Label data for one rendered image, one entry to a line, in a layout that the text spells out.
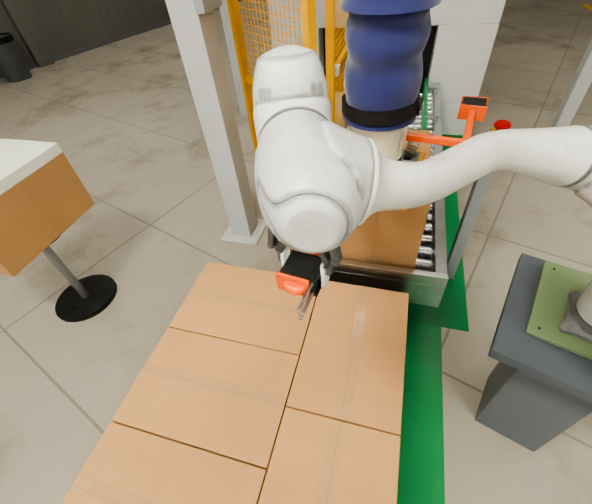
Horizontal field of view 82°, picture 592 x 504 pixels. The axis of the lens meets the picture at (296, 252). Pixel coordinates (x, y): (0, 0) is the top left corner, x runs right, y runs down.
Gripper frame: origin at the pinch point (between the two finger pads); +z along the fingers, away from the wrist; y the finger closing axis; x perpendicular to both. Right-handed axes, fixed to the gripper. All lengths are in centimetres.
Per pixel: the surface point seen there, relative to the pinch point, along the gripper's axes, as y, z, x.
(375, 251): -1, 60, -69
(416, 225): -16, 42, -72
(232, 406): 27, 70, 14
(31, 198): 163, 38, -24
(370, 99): 2, -16, -49
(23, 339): 195, 125, 21
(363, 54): 4, -27, -49
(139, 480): 42, 70, 46
